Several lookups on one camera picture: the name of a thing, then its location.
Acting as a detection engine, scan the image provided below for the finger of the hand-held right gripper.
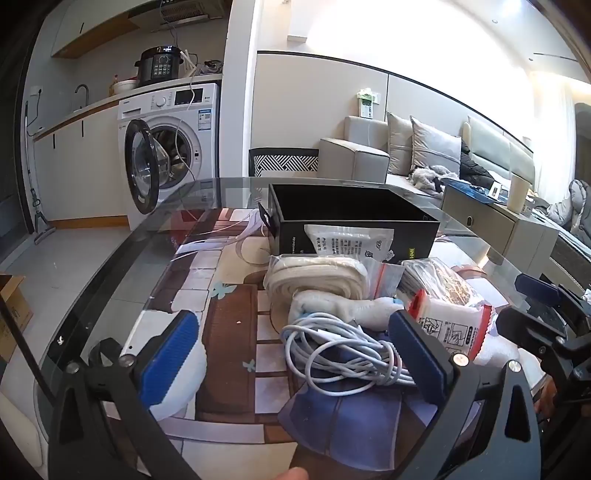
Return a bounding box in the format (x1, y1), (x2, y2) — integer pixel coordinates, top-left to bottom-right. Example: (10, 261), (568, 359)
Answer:
(496, 305), (568, 354)
(514, 273), (575, 305)

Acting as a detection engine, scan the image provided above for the grey puffy jacket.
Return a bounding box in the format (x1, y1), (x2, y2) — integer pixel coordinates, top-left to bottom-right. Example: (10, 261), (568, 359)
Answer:
(547, 179), (591, 237)

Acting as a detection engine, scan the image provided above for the brown cardboard box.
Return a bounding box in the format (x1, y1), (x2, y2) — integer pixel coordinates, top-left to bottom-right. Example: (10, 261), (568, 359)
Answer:
(0, 274), (36, 361)

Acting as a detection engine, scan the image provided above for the white packet with red edges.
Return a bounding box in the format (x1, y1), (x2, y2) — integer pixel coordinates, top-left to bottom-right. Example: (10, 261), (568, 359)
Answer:
(410, 290), (495, 363)

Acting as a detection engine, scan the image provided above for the white power cable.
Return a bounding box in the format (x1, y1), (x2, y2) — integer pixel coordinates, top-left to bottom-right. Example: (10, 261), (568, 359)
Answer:
(172, 50), (200, 178)

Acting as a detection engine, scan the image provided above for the black jacket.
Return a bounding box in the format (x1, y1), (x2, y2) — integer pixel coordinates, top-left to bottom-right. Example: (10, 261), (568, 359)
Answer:
(458, 140), (509, 188)

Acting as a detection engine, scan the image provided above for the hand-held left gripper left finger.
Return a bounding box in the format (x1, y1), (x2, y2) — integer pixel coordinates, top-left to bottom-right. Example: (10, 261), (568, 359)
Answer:
(46, 310), (204, 480)

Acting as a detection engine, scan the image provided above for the white kitchen counter cabinet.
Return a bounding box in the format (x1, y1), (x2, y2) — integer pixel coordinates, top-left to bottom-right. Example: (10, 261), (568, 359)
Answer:
(33, 98), (129, 228)

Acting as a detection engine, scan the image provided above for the black pressure cooker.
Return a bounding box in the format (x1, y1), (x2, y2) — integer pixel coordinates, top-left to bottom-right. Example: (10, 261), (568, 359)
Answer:
(135, 45), (182, 86)

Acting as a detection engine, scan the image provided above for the black cardboard box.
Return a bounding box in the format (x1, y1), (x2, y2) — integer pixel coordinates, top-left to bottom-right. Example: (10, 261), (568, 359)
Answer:
(268, 184), (441, 266)

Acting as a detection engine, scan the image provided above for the beige side cabinet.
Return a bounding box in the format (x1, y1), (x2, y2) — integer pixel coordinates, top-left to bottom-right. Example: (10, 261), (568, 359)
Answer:
(441, 180), (574, 281)

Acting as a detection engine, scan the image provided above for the printed mat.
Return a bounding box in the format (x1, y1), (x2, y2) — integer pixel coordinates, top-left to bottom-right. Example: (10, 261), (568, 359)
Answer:
(46, 208), (513, 480)

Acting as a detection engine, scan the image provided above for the wall remote control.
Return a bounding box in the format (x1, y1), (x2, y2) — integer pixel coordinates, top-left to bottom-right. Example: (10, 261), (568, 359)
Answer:
(357, 88), (382, 120)

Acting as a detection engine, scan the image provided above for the zip bag of cream cable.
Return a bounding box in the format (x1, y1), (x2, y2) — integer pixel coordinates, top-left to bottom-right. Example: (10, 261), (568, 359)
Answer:
(263, 253), (407, 308)

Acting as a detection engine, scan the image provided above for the beige sofa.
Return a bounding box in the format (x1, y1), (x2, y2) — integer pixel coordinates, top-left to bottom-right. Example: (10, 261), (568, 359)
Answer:
(318, 115), (575, 201)

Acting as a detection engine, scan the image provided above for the grey furry item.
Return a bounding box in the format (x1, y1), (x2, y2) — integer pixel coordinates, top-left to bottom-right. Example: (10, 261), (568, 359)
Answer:
(406, 165), (459, 193)

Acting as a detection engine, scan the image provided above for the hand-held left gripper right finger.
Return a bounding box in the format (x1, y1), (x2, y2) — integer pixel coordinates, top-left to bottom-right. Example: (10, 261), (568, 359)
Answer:
(388, 308), (543, 480)

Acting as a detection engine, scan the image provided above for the range hood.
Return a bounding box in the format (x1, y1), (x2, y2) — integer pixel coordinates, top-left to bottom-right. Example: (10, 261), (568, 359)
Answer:
(151, 0), (223, 24)

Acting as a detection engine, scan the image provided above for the grey striped cloth in bag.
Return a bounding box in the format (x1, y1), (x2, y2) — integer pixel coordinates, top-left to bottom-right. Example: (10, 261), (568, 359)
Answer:
(399, 257), (478, 308)

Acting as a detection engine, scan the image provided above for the blue flat item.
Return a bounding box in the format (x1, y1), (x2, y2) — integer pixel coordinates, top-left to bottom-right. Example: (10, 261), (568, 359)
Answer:
(445, 179), (493, 205)

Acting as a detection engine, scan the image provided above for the cream cylinder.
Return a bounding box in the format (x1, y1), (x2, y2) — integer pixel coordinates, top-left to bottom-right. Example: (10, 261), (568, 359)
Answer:
(508, 176), (531, 213)

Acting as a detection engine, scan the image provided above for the white fabric bundle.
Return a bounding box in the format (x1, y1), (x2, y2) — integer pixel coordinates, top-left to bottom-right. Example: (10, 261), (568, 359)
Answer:
(290, 291), (404, 332)

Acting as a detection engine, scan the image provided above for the white wall cabinet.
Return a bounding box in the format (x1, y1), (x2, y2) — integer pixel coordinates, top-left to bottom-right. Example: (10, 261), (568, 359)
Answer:
(51, 0), (141, 59)

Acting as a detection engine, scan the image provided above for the wide grey cushion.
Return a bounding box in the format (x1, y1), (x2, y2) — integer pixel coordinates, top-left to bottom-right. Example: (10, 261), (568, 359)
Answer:
(409, 115), (463, 175)

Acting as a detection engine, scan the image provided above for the floor mop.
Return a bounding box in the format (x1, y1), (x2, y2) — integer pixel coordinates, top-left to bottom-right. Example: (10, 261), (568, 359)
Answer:
(24, 99), (57, 244)

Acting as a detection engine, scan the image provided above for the black patterned chair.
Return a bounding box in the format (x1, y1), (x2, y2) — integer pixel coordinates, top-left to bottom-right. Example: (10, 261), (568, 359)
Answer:
(248, 148), (320, 178)

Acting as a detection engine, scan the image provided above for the white washing machine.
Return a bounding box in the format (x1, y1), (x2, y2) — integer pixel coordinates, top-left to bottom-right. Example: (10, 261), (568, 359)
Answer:
(117, 82), (222, 232)

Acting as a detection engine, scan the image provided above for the white printed packet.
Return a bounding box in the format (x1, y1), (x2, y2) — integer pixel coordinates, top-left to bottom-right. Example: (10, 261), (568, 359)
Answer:
(304, 224), (396, 265)

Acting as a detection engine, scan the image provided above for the narrow grey cushion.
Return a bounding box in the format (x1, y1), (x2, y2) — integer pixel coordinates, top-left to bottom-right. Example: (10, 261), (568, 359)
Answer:
(385, 112), (415, 177)

